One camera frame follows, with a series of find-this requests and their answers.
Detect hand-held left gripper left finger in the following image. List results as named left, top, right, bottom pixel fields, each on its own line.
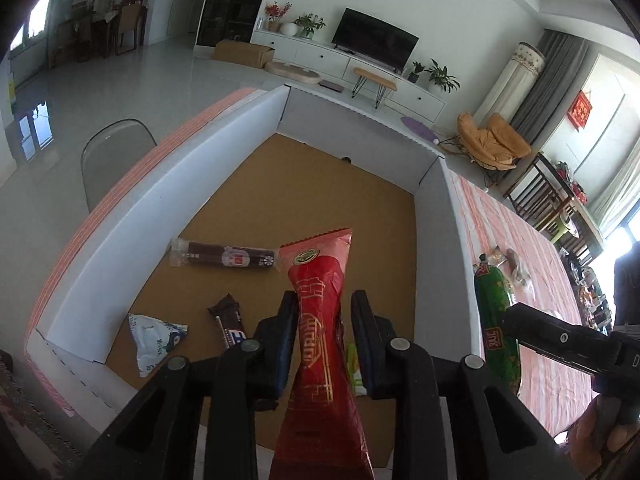
left=70, top=290, right=301, bottom=480

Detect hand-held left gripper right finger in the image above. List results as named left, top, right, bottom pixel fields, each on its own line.
left=350, top=290, right=583, bottom=480

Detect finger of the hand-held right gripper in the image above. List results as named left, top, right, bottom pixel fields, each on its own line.
left=502, top=302, right=618, bottom=376

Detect light green snack packet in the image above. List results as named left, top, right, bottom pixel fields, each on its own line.
left=345, top=342, right=368, bottom=396

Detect long red snack packet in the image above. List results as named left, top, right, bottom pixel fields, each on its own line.
left=267, top=227, right=376, bottom=480

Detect green sausage packet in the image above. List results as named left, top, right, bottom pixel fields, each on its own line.
left=472, top=255, right=522, bottom=396

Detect dark brown chocolate bar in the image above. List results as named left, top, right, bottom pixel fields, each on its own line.
left=207, top=294, right=248, bottom=351

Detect brown sausage clear wrapper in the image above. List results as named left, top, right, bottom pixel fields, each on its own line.
left=170, top=237, right=279, bottom=273

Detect white blue triangular snack packet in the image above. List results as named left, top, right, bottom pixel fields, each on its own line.
left=127, top=312, right=190, bottom=378

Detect white cardboard box brown bottom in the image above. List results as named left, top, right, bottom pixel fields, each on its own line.
left=25, top=84, right=483, bottom=466

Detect person's right hand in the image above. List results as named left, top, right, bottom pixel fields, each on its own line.
left=570, top=395, right=640, bottom=478

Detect clear bag of pastries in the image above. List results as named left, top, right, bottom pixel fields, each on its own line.
left=505, top=247, right=536, bottom=293

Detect green plastic stool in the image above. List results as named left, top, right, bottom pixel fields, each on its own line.
left=552, top=215, right=576, bottom=241

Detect dark wooden chair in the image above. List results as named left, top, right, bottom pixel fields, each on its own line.
left=502, top=152, right=576, bottom=233

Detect orange lounge chair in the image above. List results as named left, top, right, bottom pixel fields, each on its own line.
left=440, top=112, right=533, bottom=186

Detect purple floor mat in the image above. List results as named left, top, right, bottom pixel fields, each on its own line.
left=400, top=116, right=440, bottom=142

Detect grey curtain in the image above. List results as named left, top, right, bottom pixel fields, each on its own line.
left=510, top=29, right=591, bottom=146

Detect grey translucent chair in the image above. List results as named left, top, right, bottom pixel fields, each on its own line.
left=81, top=119, right=158, bottom=213

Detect covered standing air conditioner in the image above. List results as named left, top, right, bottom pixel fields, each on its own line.
left=472, top=42, right=547, bottom=126

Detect wooden bench black legs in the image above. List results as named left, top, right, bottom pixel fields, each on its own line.
left=352, top=66, right=398, bottom=109

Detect beige cat scratcher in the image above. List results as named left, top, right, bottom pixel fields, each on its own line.
left=264, top=60, right=321, bottom=86

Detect large leafy potted plant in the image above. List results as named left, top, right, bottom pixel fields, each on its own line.
left=425, top=59, right=461, bottom=93

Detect white television cabinet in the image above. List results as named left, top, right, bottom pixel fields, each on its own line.
left=250, top=27, right=447, bottom=123

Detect black flat television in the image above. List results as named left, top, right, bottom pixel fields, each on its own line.
left=331, top=7, right=420, bottom=72

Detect green potted plant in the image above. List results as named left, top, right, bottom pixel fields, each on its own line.
left=294, top=12, right=326, bottom=40

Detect red flower plant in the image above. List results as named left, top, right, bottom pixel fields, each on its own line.
left=264, top=2, right=292, bottom=32

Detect tall dark display cabinet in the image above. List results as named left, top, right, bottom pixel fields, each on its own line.
left=195, top=0, right=278, bottom=47

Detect brown wooden dining chair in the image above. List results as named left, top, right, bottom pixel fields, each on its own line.
left=116, top=4, right=148, bottom=56

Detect red wall hanging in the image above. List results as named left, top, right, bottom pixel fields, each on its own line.
left=567, top=91, right=594, bottom=131

